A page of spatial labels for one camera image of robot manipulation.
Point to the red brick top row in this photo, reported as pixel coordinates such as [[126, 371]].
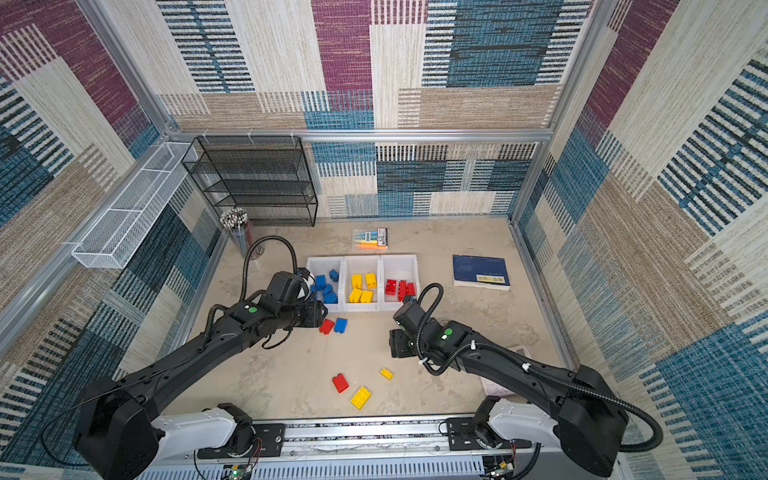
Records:
[[327, 327]]

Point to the blue brick top row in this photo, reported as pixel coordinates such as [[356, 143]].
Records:
[[340, 325]]

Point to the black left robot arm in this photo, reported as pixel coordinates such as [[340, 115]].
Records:
[[122, 428]]

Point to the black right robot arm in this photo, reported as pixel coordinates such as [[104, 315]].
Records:
[[573, 409]]

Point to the blue notebook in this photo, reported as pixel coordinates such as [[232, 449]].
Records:
[[480, 272]]

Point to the long yellow brick bottom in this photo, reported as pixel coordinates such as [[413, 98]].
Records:
[[360, 397]]

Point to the yellow brick pile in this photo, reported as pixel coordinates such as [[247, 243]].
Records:
[[370, 282]]

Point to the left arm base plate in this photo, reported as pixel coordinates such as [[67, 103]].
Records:
[[264, 439]]

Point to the black wire shelf rack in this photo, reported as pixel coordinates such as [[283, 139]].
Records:
[[266, 176]]

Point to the aluminium front rail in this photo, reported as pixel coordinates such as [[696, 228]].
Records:
[[384, 447]]

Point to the white middle bin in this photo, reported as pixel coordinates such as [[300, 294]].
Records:
[[361, 265]]

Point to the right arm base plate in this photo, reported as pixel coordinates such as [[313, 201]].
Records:
[[461, 435]]

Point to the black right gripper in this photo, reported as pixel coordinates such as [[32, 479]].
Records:
[[398, 344]]

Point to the red brick bottom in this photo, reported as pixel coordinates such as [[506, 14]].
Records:
[[340, 383]]

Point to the pencil cup with pencils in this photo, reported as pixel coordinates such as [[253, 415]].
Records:
[[236, 223]]

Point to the red brick small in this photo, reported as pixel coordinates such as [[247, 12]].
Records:
[[391, 288]]

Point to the white mesh wall basket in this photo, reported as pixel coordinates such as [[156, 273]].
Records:
[[118, 233]]

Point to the highlighter marker pack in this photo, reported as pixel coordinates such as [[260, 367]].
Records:
[[371, 239]]

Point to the white left bin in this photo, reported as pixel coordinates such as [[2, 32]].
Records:
[[322, 265]]

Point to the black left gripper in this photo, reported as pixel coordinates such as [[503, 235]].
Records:
[[315, 313]]

